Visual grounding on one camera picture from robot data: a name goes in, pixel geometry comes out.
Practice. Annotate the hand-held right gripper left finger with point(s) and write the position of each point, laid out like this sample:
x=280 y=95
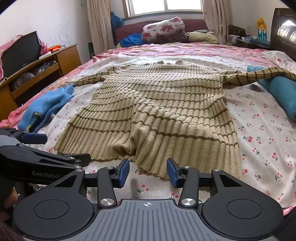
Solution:
x=125 y=172

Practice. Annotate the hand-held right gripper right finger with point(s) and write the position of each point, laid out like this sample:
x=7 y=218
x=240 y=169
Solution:
x=172 y=172

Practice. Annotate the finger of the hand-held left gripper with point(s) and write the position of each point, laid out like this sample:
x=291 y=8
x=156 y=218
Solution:
x=78 y=160
x=34 y=138

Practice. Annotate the beige striped knit sweater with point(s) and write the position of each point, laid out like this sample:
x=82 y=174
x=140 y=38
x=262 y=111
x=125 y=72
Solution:
x=161 y=104

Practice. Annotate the blue knit garment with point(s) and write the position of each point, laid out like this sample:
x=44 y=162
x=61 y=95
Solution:
x=44 y=106

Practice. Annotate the black television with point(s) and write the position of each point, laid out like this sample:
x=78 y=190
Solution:
x=20 y=54

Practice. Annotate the wooden desk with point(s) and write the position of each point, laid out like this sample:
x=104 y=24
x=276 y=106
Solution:
x=67 y=58

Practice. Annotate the orange toy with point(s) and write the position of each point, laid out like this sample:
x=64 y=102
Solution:
x=54 y=48

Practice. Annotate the cherry print bed sheet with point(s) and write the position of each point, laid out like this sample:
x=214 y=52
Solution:
x=261 y=129

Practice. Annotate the pink patterned bed sheet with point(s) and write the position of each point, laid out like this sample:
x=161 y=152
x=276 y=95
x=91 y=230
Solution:
x=185 y=49

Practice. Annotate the cream curtain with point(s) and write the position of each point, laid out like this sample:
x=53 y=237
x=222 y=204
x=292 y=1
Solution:
x=216 y=18
x=99 y=25

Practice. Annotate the blue cloth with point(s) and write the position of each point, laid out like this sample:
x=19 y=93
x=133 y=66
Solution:
x=130 y=40

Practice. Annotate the plaid blanket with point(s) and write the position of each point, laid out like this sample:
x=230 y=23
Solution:
x=177 y=37

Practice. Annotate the teal towel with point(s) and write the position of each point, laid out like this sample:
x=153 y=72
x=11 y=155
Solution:
x=282 y=92

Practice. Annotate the olive pillow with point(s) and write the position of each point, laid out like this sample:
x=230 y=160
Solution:
x=203 y=37

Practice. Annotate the floral quilt bundle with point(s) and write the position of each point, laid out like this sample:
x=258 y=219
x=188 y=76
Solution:
x=161 y=27

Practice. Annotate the dark nightstand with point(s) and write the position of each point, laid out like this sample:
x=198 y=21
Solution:
x=245 y=42

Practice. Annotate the window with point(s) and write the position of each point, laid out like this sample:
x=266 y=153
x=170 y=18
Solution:
x=161 y=5

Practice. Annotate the yellow and blue carton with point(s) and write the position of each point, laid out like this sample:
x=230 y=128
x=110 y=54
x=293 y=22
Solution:
x=261 y=29

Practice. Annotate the dark wooden headboard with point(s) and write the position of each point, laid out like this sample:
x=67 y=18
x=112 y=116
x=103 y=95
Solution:
x=283 y=32

